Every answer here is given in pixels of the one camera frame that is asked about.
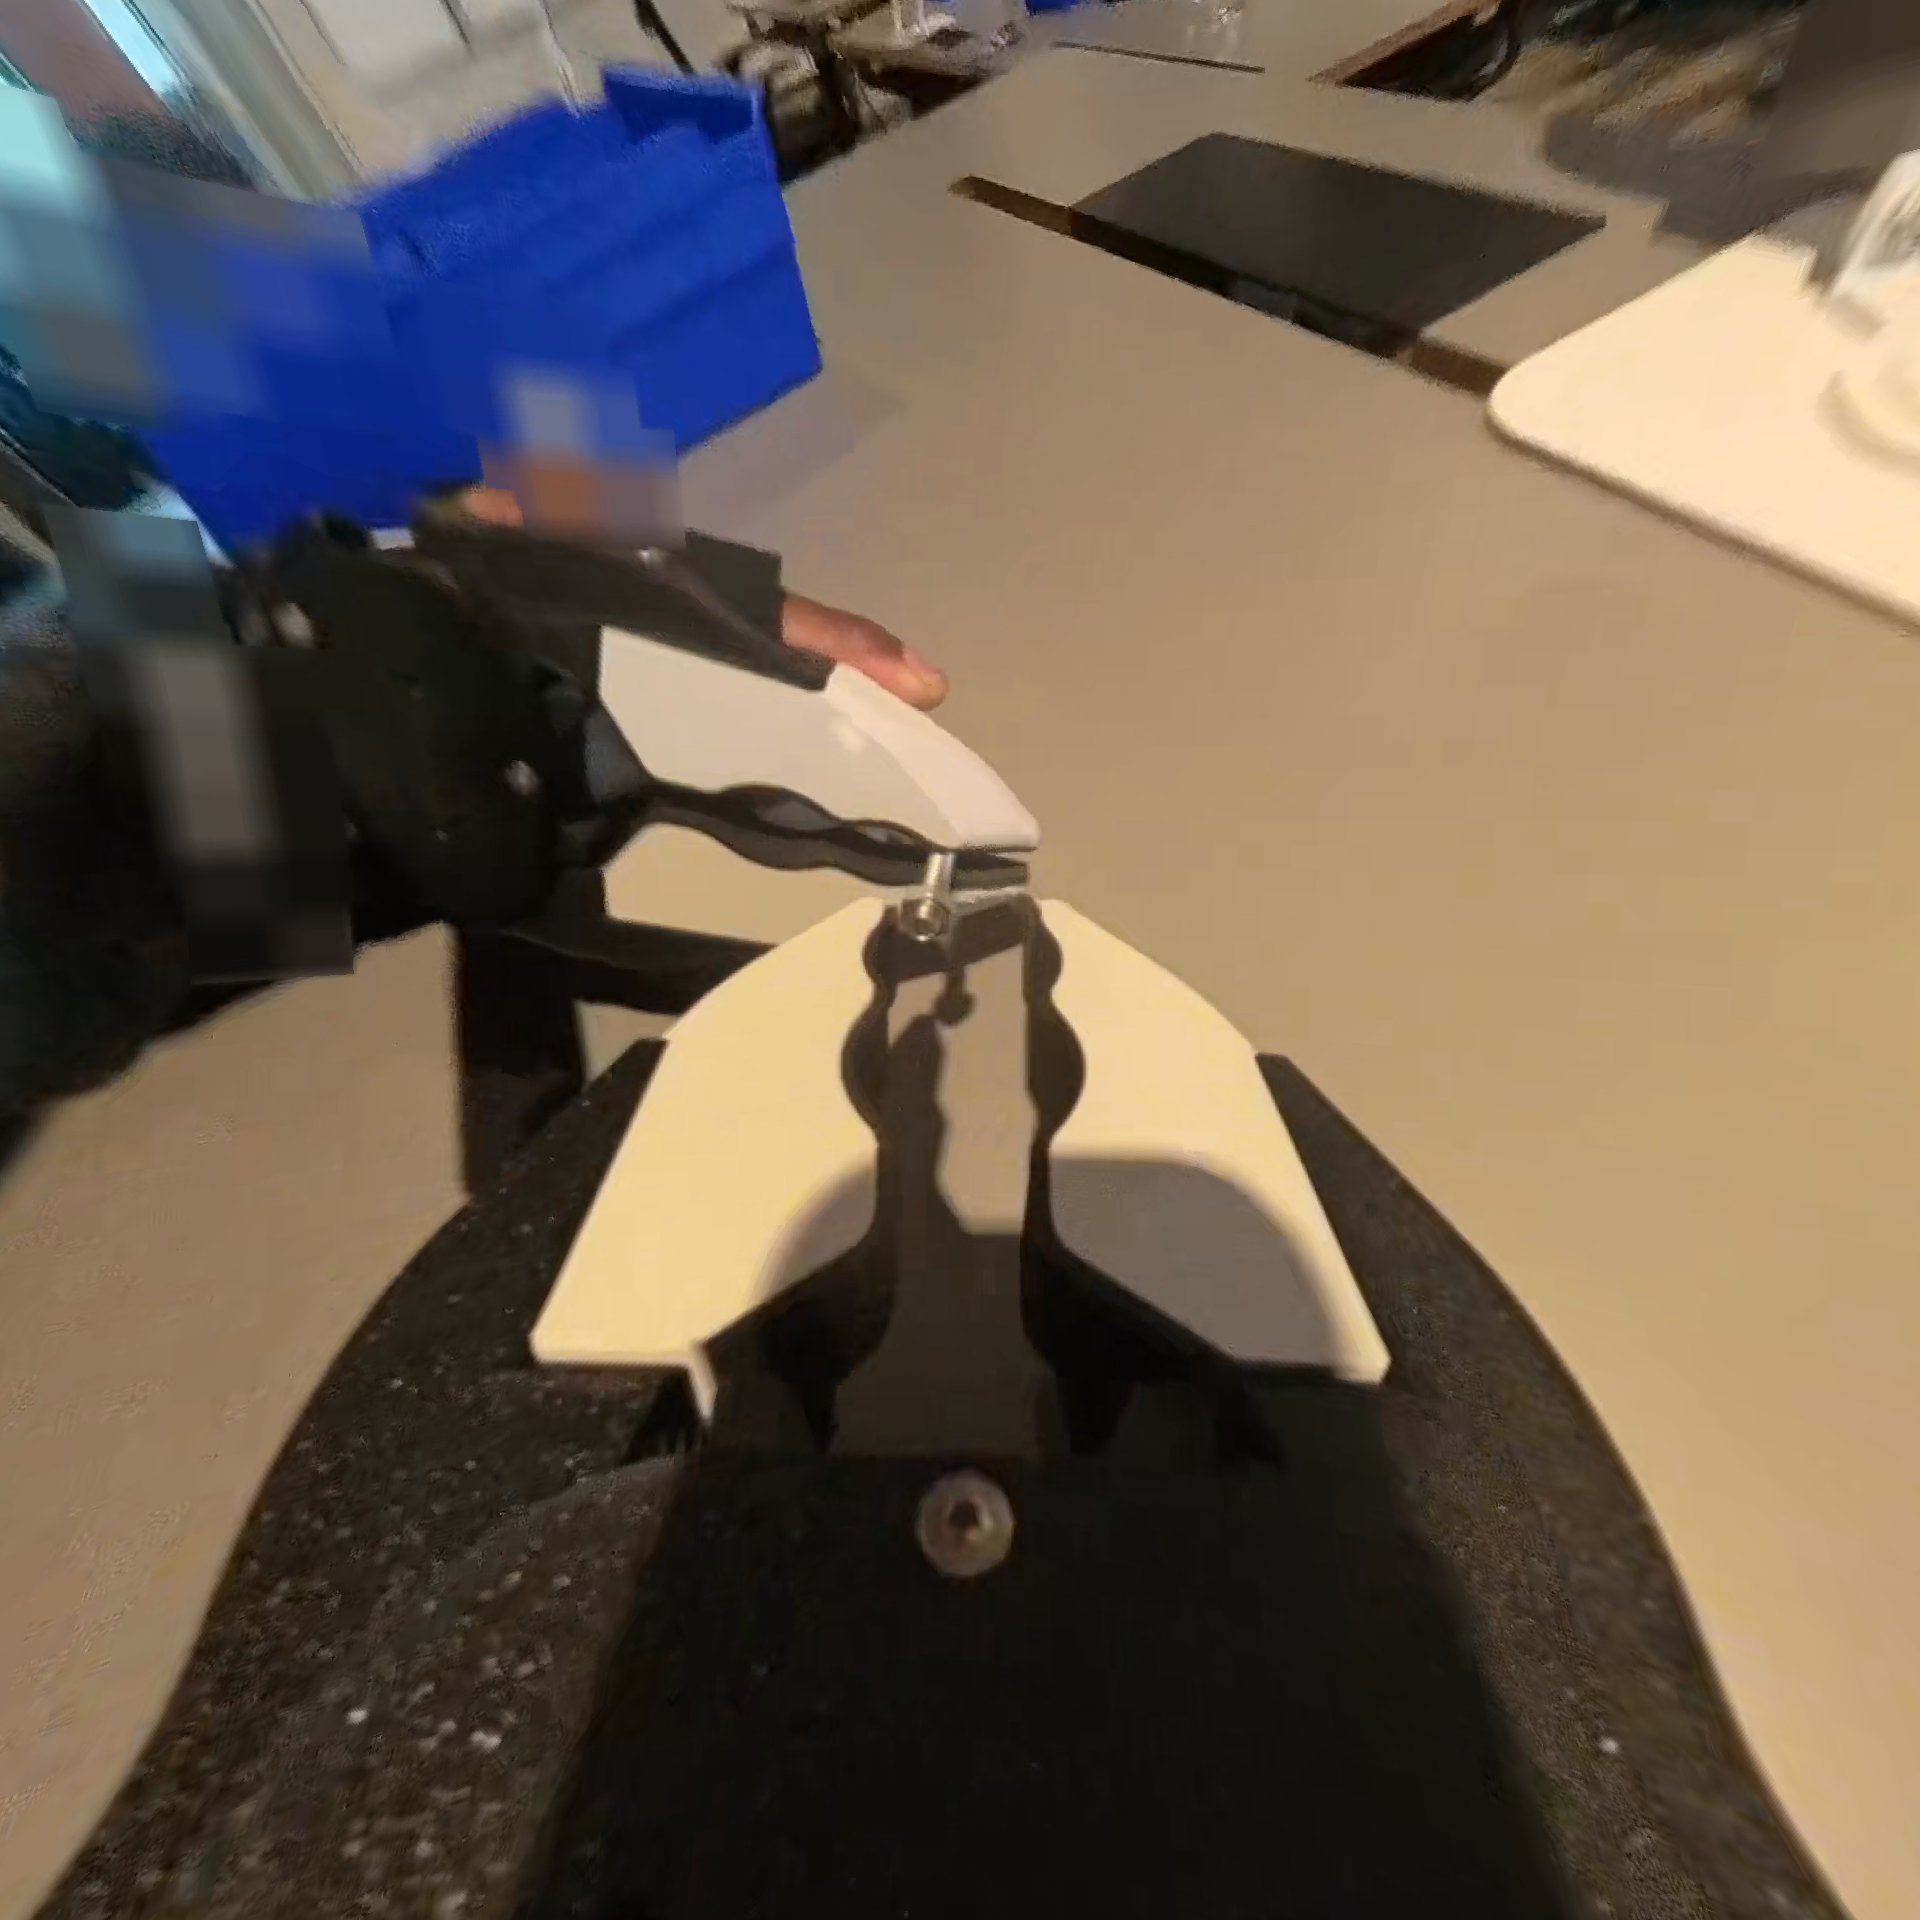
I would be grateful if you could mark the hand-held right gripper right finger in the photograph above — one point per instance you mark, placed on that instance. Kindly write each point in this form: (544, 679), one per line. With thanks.
(1185, 1109)

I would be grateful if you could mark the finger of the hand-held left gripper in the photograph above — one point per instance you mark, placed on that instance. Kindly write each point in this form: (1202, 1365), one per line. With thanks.
(998, 896)
(764, 727)

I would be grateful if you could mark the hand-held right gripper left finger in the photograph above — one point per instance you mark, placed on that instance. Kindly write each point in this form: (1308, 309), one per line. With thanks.
(705, 1171)

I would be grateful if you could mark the person's left forearm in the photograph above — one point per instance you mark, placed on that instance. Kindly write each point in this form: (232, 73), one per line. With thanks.
(90, 973)

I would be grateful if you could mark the person's left hand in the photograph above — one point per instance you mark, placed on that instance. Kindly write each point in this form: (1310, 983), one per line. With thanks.
(886, 667)

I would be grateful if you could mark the blue plastic bin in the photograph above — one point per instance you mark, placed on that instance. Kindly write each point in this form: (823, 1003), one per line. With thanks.
(644, 269)

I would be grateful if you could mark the black desk mat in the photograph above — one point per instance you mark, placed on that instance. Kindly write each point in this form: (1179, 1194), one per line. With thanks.
(1335, 224)

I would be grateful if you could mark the white sign stand base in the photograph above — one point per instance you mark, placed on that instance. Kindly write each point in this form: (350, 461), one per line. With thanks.
(1680, 405)

